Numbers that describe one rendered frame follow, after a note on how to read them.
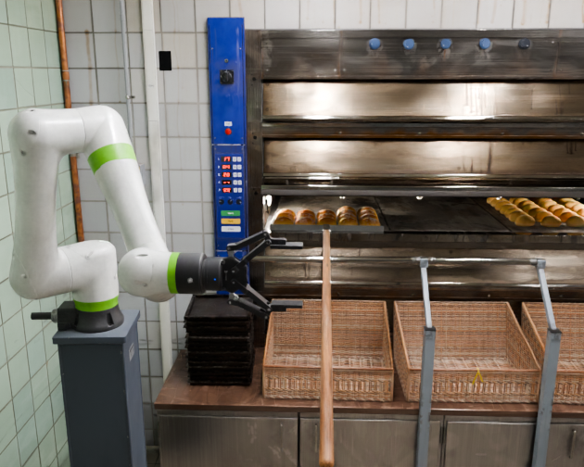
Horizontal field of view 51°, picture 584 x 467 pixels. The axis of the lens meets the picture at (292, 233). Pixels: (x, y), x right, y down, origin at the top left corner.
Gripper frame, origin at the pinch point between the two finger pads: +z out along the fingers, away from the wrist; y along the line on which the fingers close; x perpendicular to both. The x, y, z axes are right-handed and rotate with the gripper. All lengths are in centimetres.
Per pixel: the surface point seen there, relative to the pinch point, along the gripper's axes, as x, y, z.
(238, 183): -150, 6, -35
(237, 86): -150, -37, -35
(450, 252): -158, 41, 65
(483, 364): -140, 90, 80
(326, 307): -56, 30, 6
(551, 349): -96, 61, 94
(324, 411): 4.0, 31.0, 6.4
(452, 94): -157, -34, 61
